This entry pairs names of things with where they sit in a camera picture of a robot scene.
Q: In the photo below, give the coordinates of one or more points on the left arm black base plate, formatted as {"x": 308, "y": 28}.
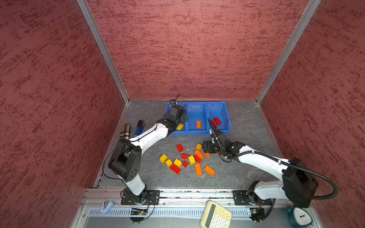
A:
{"x": 147, "y": 196}

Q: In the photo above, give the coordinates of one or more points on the red lego long bottom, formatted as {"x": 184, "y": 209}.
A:
{"x": 175, "y": 169}

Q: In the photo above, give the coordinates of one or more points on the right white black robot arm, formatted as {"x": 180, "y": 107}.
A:
{"x": 292, "y": 183}

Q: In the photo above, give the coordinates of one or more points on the blue three-compartment bin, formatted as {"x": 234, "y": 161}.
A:
{"x": 203, "y": 111}

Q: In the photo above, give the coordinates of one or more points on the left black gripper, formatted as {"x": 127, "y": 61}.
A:
{"x": 183, "y": 118}

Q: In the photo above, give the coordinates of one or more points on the cream calculator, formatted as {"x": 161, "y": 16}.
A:
{"x": 215, "y": 216}

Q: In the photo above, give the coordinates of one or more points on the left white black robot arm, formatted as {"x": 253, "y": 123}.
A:
{"x": 125, "y": 160}

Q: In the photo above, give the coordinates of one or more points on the yellow lego far left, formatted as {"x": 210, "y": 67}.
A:
{"x": 163, "y": 158}

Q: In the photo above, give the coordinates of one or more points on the dark green alarm clock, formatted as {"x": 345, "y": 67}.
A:
{"x": 298, "y": 217}

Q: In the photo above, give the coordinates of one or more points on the yellow lego lower middle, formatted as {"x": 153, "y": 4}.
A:
{"x": 178, "y": 163}

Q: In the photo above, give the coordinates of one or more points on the yellow lego lower left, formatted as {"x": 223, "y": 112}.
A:
{"x": 169, "y": 163}

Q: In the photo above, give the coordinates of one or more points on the plaid brown glasses case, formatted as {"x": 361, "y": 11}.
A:
{"x": 125, "y": 131}

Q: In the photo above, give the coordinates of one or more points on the yellow lego long slanted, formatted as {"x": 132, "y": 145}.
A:
{"x": 180, "y": 127}

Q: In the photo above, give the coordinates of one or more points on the yellow lego centre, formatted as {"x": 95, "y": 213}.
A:
{"x": 191, "y": 159}

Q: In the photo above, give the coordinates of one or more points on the red lego top long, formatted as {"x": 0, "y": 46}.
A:
{"x": 217, "y": 121}

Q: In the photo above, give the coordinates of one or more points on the red lego small bottom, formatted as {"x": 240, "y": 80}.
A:
{"x": 185, "y": 164}

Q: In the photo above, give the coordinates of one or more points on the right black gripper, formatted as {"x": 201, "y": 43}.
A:
{"x": 210, "y": 147}

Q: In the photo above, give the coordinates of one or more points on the small clear plastic piece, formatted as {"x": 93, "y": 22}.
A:
{"x": 107, "y": 206}

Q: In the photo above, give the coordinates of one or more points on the red lego long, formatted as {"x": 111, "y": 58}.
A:
{"x": 217, "y": 121}
{"x": 175, "y": 169}

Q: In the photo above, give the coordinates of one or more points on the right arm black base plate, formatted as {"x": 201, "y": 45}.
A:
{"x": 242, "y": 198}

